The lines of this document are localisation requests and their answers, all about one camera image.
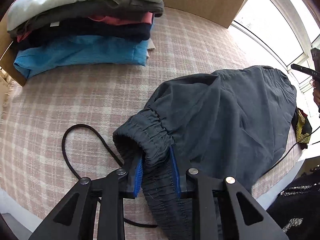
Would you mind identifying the dark grey drawstring pants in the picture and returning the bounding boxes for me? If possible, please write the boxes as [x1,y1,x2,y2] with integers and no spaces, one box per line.
[62,65,298,240]

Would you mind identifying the navy folded garment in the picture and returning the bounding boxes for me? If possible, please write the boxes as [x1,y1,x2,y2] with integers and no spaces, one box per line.
[11,17,152,52]

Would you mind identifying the person's right hand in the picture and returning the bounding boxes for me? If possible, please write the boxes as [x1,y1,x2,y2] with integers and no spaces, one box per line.
[309,79,320,118]

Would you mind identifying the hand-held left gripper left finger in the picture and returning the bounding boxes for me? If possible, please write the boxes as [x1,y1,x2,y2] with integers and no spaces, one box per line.
[29,152,144,240]

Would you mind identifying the pine wood board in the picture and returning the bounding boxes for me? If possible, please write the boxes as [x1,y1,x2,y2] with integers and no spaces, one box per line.
[0,36,27,87]

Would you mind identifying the pink plaid blanket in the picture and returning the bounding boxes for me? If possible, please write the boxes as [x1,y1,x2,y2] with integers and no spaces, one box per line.
[0,6,304,233]

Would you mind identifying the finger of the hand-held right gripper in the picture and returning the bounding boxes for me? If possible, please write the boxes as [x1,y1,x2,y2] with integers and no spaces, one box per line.
[291,64,320,78]

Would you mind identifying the black and yellow garment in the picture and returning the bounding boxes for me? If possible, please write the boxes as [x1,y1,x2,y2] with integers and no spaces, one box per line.
[291,107,313,151]

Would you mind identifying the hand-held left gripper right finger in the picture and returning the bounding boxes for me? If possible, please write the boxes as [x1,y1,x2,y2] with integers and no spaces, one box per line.
[169,145,290,240]

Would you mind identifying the person's black speckled sweater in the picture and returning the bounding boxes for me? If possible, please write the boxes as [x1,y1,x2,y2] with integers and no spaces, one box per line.
[265,165,320,240]

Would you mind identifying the white window frame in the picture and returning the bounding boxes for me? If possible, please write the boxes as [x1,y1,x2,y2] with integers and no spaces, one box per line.
[231,0,320,120]

